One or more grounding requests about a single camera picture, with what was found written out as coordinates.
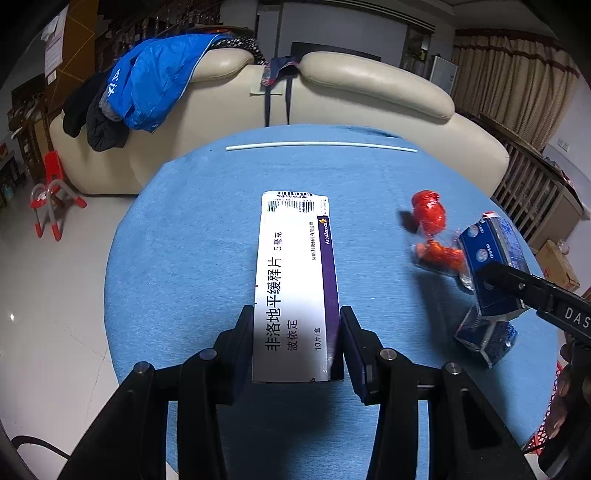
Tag cream leather sofa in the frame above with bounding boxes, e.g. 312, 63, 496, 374
48, 48, 511, 197

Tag white standing air conditioner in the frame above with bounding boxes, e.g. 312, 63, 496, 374
429, 54, 459, 95

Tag brown curtain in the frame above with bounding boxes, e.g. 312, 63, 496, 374
452, 30, 583, 158

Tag red mesh bag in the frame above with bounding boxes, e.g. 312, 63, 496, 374
522, 360, 566, 457

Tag crushed blue medicine box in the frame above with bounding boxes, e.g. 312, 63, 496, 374
454, 307, 518, 369

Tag person's right hand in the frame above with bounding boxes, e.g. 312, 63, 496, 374
545, 344, 591, 444

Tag wall calendar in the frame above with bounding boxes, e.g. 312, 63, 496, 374
44, 7, 70, 86

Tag patterned bag with navy straps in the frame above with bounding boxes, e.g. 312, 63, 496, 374
259, 55, 303, 127

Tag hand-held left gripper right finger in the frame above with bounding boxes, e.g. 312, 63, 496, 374
339, 305, 539, 480

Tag wooden staircase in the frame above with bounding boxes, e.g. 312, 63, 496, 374
95, 0, 222, 75

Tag cardboard box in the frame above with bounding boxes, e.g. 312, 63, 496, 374
536, 240, 580, 291

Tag dark polka dot garment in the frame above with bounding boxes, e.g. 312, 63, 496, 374
205, 32, 269, 65

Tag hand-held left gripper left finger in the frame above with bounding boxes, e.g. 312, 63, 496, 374
58, 305, 256, 480

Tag wooden railing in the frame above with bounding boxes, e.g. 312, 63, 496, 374
478, 111, 585, 243

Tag black clothing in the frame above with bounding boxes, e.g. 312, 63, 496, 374
62, 74, 132, 153

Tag red plastic stool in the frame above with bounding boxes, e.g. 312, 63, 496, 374
43, 150, 65, 185

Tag red candy wrapper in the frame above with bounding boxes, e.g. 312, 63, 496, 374
412, 233, 466, 277

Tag red and white frame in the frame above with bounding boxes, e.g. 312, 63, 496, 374
30, 180, 88, 241

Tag red plastic bag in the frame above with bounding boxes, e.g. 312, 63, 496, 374
411, 189, 448, 236

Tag black cable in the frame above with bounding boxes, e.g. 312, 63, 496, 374
10, 435, 72, 462

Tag white and purple medicine box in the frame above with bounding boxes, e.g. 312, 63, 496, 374
252, 190, 345, 384

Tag thin white rod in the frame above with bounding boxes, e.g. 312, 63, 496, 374
225, 141, 419, 153

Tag dark wooden shelf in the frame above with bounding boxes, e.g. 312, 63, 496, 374
7, 83, 51, 204

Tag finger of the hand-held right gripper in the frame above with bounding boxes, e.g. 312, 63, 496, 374
475, 261, 563, 315

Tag blue jacket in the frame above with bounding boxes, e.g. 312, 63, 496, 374
99, 33, 232, 134

